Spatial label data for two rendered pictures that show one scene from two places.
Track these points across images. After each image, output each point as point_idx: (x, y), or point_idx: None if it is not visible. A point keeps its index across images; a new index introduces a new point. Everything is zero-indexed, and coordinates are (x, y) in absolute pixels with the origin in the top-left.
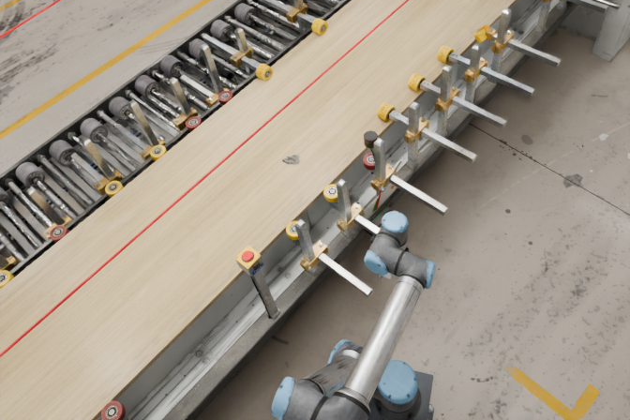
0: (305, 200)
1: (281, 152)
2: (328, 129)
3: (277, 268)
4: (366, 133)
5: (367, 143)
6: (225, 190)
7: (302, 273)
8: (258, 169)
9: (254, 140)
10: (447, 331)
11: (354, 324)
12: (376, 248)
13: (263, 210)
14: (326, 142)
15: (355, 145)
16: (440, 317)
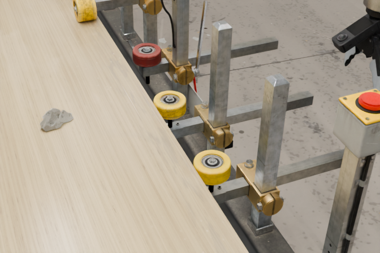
0: (159, 132)
1: (22, 127)
2: (41, 67)
3: None
4: None
5: None
6: (24, 233)
7: (256, 243)
8: (25, 167)
9: None
10: (314, 247)
11: None
12: None
13: (133, 190)
14: (63, 76)
15: (104, 55)
16: (291, 244)
